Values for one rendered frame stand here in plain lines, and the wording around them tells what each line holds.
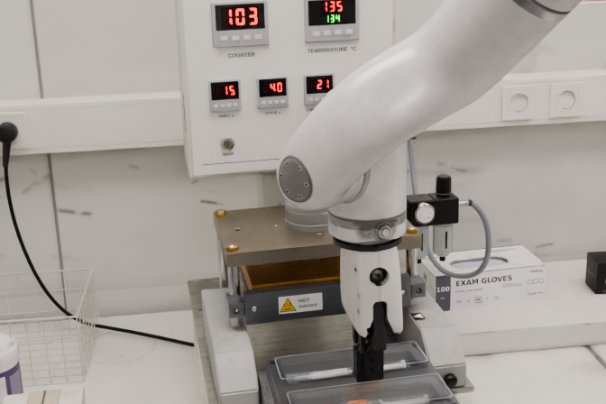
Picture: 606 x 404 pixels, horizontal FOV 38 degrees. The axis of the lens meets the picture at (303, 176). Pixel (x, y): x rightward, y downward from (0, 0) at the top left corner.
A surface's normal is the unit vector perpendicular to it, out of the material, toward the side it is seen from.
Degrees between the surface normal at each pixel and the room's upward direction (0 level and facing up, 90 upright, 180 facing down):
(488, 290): 90
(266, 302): 90
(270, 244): 0
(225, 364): 40
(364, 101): 63
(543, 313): 0
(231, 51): 90
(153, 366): 0
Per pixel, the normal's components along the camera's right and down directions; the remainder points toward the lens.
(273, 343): -0.03, -0.96
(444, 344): 0.11, -0.55
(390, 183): 0.55, 0.23
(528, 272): 0.21, 0.24
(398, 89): -0.09, -0.26
